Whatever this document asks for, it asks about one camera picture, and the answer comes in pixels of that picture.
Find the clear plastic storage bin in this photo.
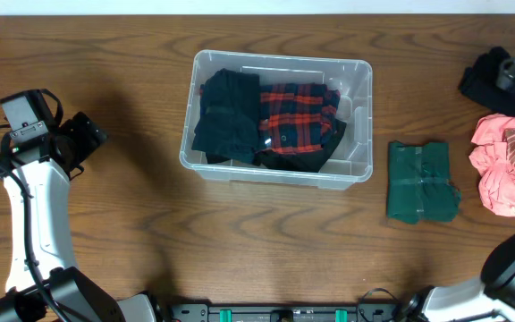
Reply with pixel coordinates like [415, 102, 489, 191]
[179, 49, 374, 191]

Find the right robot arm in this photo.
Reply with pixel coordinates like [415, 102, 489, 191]
[387, 47, 515, 321]

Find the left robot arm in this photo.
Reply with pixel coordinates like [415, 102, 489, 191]
[0, 113, 162, 321]

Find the black shirt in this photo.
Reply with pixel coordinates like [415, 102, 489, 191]
[202, 118, 348, 174]

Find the black folded garment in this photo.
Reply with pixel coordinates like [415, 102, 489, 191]
[458, 47, 515, 117]

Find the black mounting rail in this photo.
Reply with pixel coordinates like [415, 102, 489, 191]
[169, 303, 398, 322]

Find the dark green garment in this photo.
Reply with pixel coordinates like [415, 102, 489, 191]
[386, 141, 461, 225]

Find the dark navy garment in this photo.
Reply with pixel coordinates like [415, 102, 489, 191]
[191, 69, 260, 164]

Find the red navy plaid shirt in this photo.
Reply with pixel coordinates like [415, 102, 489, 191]
[258, 83, 341, 155]

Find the pink shirt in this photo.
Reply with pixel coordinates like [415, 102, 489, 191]
[469, 114, 515, 217]

